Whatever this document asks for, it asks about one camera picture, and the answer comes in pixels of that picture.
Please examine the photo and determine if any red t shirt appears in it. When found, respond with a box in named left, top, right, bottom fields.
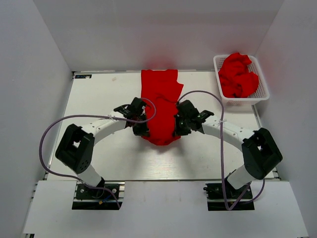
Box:
left=141, top=69, right=183, bottom=146

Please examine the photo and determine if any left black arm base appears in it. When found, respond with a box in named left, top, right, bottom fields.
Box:
left=72, top=182, right=125, bottom=211

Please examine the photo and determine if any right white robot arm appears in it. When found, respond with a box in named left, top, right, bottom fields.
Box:
left=174, top=100, right=283, bottom=198

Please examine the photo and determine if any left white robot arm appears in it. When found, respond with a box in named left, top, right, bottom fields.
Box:
left=55, top=98, right=157, bottom=198

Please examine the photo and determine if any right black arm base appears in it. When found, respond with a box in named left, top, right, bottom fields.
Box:
left=204, top=182, right=255, bottom=211

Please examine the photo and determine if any red t shirts pile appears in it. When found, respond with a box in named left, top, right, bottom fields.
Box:
left=218, top=53, right=259, bottom=98

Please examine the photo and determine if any white plastic basket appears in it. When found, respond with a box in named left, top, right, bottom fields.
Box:
left=213, top=55, right=269, bottom=106

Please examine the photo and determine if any blue table label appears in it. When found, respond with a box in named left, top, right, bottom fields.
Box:
left=75, top=74, right=92, bottom=79

